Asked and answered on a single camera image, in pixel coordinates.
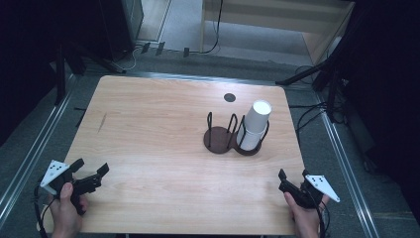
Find dark wooden cup holder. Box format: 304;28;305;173
202;111;271;157

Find black stand leg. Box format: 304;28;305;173
65;41;128;74

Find black cabinet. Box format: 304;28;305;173
98;0;145;62

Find metal floor rail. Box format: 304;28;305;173
0;73;78;229
313;92;380;238
132;70;318;89

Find left hand-held gripper cable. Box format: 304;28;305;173
33;182;51;238

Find hand-held gripper cable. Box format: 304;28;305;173
315;197;332;238
33;182;51;238

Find person's right hand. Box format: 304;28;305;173
283;191;331;238

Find person's left hand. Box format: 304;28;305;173
49;181;89;238

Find black metal stand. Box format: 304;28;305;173
275;49;351;123

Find white paper cup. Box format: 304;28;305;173
243;99;273;135
236;129;266;152

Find black hanging cable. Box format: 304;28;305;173
189;0;224;56

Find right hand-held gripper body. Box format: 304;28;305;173
278;174;341;210

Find black stand post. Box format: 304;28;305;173
53;43;67;105

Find dark curtain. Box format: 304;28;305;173
343;0;420;226
0;0;103;147

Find right hand-held gripper cable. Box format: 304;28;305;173
315;197;332;238

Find black floor cables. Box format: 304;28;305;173
288;63;348;133

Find white floor cable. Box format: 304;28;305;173
123;43;147;72

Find light wooden shelf unit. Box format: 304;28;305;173
199;0;356;65

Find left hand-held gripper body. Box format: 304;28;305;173
40;160;102;216

